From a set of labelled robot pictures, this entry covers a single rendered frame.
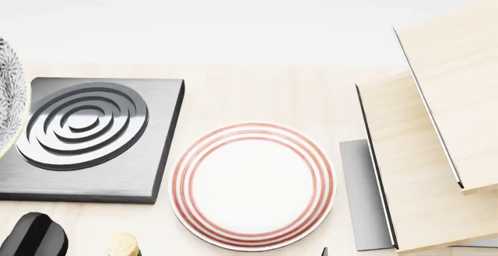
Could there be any white plate with red rings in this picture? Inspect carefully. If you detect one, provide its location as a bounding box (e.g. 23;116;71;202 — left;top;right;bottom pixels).
167;121;338;252

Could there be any white bowl with black pattern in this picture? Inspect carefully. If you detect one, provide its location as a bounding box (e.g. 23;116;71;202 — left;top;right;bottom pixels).
0;37;31;156

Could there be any wine bottle with cork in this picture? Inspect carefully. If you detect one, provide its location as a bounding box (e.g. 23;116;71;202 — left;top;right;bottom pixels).
106;232;142;256

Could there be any grey square stove burner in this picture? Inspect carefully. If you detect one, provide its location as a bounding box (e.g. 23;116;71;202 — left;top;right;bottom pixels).
0;76;186;205

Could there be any black spiral stove burner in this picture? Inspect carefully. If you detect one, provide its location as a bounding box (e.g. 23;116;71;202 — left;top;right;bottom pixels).
16;81;150;172

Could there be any light wooden cabinet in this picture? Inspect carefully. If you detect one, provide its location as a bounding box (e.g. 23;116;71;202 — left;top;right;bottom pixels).
338;0;498;256

